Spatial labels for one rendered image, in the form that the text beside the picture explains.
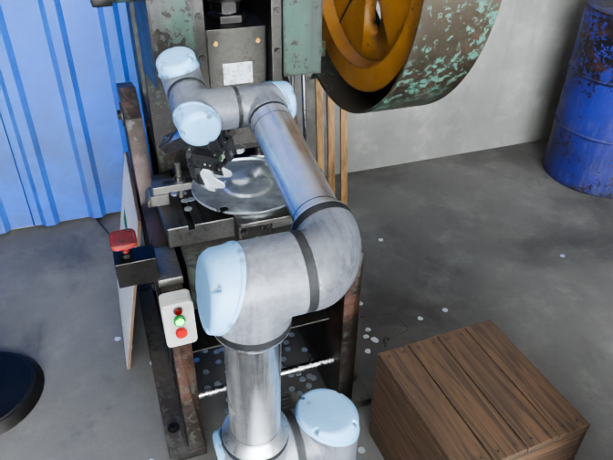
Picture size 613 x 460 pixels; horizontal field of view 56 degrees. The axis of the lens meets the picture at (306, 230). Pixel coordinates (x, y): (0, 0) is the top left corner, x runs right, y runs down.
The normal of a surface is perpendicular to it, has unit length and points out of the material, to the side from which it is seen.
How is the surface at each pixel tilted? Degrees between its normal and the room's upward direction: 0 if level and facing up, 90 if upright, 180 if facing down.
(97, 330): 0
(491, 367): 0
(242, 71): 90
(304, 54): 90
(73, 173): 90
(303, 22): 90
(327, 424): 7
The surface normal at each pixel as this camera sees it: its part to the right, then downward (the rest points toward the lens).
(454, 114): 0.34, 0.54
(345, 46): -0.26, -0.49
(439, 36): 0.32, 0.78
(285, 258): 0.18, -0.47
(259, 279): 0.26, -0.14
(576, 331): 0.01, -0.83
